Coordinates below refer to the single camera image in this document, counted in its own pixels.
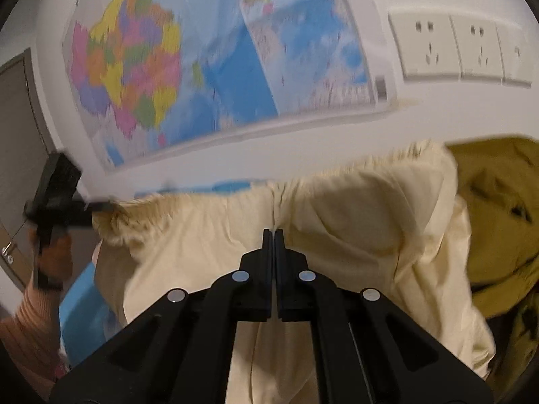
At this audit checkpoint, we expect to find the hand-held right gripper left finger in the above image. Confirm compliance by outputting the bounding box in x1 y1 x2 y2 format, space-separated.
50 228 275 404

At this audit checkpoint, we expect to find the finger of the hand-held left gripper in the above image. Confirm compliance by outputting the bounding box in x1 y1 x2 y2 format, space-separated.
82 198 123 216

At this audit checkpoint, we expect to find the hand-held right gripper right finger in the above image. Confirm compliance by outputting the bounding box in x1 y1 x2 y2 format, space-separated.
275 228 493 404

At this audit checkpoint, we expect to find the cream garment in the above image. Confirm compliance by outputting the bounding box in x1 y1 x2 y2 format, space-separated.
90 140 497 404

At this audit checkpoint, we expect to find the person's left forearm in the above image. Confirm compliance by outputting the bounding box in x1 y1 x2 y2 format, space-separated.
0 284 68 388

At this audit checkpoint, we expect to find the person's left hand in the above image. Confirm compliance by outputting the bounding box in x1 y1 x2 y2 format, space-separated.
36 233 73 289

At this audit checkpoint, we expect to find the grey door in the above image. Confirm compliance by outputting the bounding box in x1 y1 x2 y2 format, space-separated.
0 48 57 291

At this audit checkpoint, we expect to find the olive green garment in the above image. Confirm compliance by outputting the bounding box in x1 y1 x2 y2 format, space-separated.
446 135 539 400

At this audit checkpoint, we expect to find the colourful wall map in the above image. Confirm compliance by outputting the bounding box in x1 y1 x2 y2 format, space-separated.
62 0 401 173

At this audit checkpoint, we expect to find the white wall socket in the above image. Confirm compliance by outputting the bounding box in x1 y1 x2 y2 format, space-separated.
450 14 505 81
387 10 462 80

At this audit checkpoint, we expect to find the white wall switch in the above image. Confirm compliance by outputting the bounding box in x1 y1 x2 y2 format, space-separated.
496 23 535 88

